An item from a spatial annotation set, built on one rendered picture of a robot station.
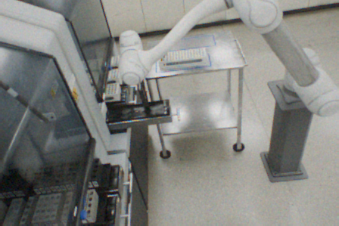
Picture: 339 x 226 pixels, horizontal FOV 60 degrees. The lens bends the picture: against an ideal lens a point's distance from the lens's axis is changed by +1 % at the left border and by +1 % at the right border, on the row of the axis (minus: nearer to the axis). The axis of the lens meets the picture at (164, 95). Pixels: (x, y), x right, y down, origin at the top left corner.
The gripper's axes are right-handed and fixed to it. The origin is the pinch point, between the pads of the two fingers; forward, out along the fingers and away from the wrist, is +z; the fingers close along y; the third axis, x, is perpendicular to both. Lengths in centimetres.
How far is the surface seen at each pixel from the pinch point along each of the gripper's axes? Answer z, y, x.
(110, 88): -2.3, -11.4, -19.6
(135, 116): 3.3, 8.6, -5.5
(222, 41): 3, -52, 52
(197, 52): -3.6, -33.8, 33.2
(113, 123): 3.6, 11.2, -17.3
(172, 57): -3.8, -32.6, 17.6
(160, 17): 60, -224, 6
